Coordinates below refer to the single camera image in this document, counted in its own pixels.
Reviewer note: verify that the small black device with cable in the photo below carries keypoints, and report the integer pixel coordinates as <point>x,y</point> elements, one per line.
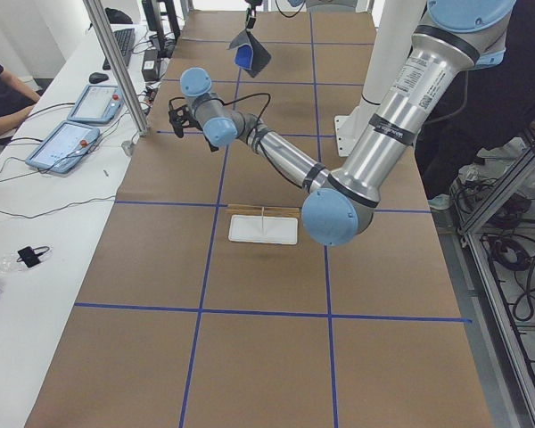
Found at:
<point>30,256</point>

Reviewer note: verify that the white camera pillar with base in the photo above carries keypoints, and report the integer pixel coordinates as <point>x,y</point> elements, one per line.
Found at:
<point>374,89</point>

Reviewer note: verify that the lower blue teach pendant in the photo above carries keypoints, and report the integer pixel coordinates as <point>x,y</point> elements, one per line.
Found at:
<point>64,148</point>

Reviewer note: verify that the small silver cylinder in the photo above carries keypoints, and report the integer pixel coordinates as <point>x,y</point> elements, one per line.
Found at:
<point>128,147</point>

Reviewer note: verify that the upper blue teach pendant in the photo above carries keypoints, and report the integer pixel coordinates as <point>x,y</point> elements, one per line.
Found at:
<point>97,105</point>

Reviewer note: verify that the grey blue towel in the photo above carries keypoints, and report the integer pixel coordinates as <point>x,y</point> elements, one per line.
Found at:
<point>250,55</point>

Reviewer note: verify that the black keyboard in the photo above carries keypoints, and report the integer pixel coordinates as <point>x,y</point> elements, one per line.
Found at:
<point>125,39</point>

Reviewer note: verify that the person in black clothes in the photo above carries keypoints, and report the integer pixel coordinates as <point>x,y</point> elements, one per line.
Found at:
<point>482,109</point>

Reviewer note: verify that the black computer mouse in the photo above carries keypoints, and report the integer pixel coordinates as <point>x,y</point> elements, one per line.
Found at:
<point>97,77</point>

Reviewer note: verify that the person in black shirt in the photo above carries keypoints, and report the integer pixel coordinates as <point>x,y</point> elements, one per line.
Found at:
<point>17,100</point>

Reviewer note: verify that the blue teach pendant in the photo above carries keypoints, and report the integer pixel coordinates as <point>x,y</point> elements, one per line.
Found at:
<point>97,105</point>
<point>64,148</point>

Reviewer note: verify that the aluminium frame post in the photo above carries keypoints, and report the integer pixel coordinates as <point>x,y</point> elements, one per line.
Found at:
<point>112,52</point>

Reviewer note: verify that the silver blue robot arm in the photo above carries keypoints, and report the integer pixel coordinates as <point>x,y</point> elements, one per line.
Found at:
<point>309,5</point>
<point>420,47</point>

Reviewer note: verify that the white wooden towel rack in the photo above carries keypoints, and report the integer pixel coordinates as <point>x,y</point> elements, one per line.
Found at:
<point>263,224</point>

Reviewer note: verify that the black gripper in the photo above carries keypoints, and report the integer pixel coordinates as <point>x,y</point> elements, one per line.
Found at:
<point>212,145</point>

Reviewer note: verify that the black monitor on stand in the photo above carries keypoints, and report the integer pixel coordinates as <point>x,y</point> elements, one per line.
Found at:
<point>154,12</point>

